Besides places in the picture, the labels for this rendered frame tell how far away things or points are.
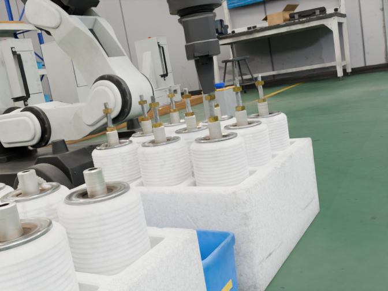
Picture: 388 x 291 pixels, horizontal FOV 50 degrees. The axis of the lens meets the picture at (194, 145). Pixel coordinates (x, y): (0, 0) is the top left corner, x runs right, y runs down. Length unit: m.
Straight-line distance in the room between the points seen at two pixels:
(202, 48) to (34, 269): 0.42
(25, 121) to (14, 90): 1.79
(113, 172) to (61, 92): 2.85
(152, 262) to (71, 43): 0.93
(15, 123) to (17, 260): 1.12
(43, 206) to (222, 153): 0.30
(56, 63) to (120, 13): 3.78
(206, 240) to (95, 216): 0.27
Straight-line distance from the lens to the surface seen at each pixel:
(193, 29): 0.68
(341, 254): 0.84
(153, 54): 4.61
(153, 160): 0.76
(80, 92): 3.56
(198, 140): 0.72
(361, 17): 5.82
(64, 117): 1.39
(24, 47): 3.27
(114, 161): 0.83
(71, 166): 1.17
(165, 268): 0.48
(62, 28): 1.31
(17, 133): 1.49
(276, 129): 0.91
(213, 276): 0.61
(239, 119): 0.83
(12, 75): 3.22
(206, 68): 0.71
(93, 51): 1.27
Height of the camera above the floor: 0.37
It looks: 10 degrees down
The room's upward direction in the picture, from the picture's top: 10 degrees counter-clockwise
